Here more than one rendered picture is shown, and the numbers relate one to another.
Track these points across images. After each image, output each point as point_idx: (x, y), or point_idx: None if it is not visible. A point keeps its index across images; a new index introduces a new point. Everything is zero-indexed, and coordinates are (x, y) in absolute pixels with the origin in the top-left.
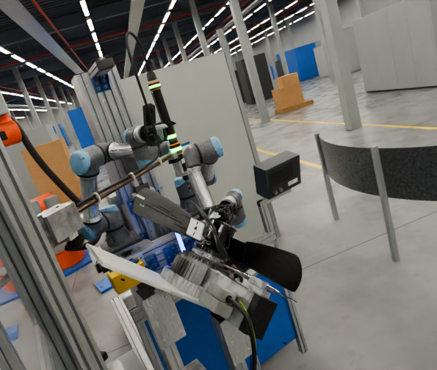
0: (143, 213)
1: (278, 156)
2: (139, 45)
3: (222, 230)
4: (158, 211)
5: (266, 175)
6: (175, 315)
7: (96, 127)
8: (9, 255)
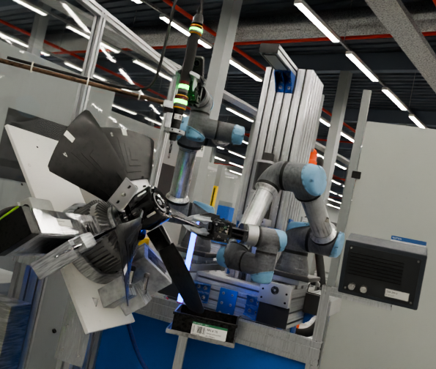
0: None
1: (398, 244)
2: None
3: (141, 197)
4: (120, 148)
5: (345, 247)
6: None
7: (256, 126)
8: None
